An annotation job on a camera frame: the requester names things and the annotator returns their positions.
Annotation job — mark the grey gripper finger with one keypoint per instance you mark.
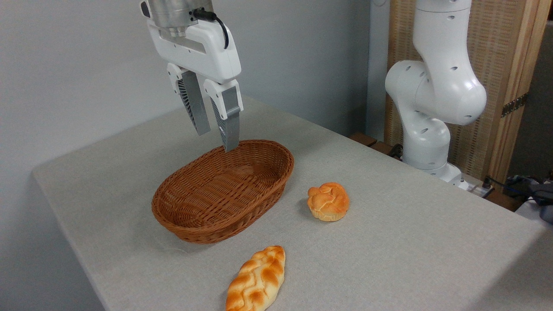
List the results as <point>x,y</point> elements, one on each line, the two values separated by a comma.
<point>230,121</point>
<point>194,103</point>

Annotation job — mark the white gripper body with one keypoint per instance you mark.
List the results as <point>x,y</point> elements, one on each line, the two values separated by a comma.
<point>203,47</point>

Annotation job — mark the long braided bread loaf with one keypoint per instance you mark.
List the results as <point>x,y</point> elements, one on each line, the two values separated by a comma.
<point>257,280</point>

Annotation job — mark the brown woven wicker basket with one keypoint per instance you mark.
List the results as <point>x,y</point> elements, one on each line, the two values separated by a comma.
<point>216,194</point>

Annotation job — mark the round knotted bread roll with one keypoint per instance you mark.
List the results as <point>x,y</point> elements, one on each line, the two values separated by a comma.
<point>328,202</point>

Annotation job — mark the brown wooden board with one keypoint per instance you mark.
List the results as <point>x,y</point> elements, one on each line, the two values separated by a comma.
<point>367,140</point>

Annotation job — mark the wooden rattan folding screen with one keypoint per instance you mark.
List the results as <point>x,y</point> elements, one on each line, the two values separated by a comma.
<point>501,47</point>

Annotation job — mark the metal screen hinge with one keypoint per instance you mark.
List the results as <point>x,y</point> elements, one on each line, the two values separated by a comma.
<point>514,105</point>

